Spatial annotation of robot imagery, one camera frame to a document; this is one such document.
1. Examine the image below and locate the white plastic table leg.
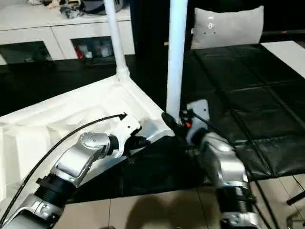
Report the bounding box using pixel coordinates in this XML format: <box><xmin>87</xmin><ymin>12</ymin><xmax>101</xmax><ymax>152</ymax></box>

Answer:
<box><xmin>165</xmin><ymin>0</ymin><xmax>189</xmax><ymax>125</ymax></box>
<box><xmin>103</xmin><ymin>0</ymin><xmax>131</xmax><ymax>82</ymax></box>

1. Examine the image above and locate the white plastic table top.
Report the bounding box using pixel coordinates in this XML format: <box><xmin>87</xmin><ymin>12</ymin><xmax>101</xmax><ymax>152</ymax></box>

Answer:
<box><xmin>0</xmin><ymin>73</ymin><xmax>177</xmax><ymax>200</ymax></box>

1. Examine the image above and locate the black work mat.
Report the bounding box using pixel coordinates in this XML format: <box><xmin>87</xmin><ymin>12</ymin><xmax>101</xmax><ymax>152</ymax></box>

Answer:
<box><xmin>0</xmin><ymin>42</ymin><xmax>305</xmax><ymax>203</ymax></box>

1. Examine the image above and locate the black box with yellow label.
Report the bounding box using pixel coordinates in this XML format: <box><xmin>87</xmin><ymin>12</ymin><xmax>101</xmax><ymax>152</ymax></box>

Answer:
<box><xmin>130</xmin><ymin>0</ymin><xmax>196</xmax><ymax>63</ymax></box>

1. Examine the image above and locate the grey cushion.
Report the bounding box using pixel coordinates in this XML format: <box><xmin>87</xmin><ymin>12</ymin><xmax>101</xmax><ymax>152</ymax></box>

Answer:
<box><xmin>190</xmin><ymin>5</ymin><xmax>265</xmax><ymax>51</ymax></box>

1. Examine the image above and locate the white flat board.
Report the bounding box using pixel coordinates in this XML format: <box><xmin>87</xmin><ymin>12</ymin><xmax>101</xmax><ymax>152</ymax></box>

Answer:
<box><xmin>260</xmin><ymin>40</ymin><xmax>305</xmax><ymax>80</ymax></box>

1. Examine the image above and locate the black tripod leg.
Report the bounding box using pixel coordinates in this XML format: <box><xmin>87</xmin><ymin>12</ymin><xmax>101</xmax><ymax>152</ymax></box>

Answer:
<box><xmin>285</xmin><ymin>191</ymin><xmax>305</xmax><ymax>206</ymax></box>

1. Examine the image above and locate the grey rounded device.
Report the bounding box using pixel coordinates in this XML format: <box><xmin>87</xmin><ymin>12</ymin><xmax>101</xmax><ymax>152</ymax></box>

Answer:
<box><xmin>82</xmin><ymin>0</ymin><xmax>131</xmax><ymax>14</ymax></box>

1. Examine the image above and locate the dark tangled small object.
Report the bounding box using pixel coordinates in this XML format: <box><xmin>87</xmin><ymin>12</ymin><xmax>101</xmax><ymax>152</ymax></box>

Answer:
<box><xmin>59</xmin><ymin>3</ymin><xmax>84</xmax><ymax>20</ymax></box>

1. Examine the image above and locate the white cabinet with glass doors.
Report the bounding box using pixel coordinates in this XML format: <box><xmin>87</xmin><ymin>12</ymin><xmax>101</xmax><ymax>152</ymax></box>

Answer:
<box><xmin>0</xmin><ymin>4</ymin><xmax>137</xmax><ymax>65</ymax></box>

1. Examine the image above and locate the pale small toy figure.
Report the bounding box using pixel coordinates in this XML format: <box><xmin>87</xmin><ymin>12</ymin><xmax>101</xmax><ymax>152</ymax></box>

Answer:
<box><xmin>46</xmin><ymin>0</ymin><xmax>61</xmax><ymax>10</ymax></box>

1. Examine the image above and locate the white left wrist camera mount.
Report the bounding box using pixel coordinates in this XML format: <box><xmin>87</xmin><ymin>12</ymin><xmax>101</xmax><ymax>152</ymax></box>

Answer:
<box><xmin>109</xmin><ymin>114</ymin><xmax>143</xmax><ymax>158</ymax></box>

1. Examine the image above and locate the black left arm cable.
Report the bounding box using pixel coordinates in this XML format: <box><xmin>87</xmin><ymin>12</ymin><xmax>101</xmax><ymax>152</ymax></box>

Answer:
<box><xmin>0</xmin><ymin>113</ymin><xmax>129</xmax><ymax>217</ymax></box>

